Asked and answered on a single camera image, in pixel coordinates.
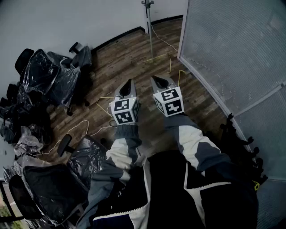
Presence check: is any stack of black chair bases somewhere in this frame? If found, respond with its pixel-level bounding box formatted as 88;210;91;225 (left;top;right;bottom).
219;113;269;187

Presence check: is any glass partition with blinds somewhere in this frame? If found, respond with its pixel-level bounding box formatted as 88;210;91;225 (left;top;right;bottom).
177;0;286;229

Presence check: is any metal stand pole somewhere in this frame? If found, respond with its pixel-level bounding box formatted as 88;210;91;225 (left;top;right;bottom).
140;0;167;64

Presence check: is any yellow cable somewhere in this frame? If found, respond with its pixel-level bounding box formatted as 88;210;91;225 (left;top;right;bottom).
150;23;179;53

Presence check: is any person's dark and white jacket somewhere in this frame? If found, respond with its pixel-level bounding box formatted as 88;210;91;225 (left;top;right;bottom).
75;149;260;229

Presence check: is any plastic-wrapped black mesh chair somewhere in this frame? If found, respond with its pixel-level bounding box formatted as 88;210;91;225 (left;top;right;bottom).
8;133;108;227

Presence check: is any person's right forearm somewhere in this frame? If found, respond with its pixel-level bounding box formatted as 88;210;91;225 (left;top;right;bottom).
164;113;231;178

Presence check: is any black office chair with armrest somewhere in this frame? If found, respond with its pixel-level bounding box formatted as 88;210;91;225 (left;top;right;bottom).
47;41;97;79

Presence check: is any pile of plastic-wrapped chair parts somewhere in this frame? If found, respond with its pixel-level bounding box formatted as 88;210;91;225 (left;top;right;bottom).
0;82;54;157

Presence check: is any thin white cable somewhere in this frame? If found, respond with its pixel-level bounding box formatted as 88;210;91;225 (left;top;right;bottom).
28;119;114;157

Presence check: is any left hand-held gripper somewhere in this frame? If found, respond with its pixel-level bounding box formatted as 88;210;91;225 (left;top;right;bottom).
110;78;142;126

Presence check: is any person's left forearm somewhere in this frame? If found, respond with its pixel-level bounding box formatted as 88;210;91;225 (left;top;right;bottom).
104;123;145;172

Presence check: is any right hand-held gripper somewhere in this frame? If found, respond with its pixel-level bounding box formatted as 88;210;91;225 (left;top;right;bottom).
150;75;185;118

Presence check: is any plastic-wrapped black office chair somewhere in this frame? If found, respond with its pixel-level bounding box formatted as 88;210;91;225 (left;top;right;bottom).
14;48;90;117

